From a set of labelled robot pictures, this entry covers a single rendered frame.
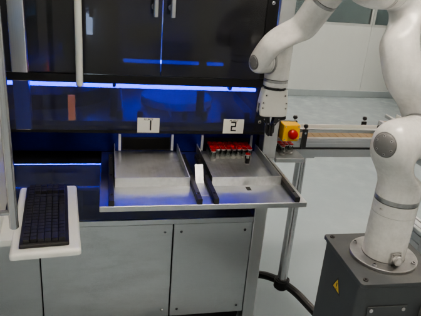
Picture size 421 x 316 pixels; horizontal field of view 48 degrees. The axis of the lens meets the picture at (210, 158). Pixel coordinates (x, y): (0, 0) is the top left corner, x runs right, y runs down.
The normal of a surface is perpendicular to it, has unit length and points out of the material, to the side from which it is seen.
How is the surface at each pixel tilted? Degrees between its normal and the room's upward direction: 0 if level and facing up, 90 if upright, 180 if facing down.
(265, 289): 0
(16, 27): 90
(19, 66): 90
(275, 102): 91
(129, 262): 90
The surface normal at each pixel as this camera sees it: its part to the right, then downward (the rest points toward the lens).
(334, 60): 0.19, 0.37
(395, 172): -0.52, 0.77
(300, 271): 0.07, -0.93
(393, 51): -0.60, 0.13
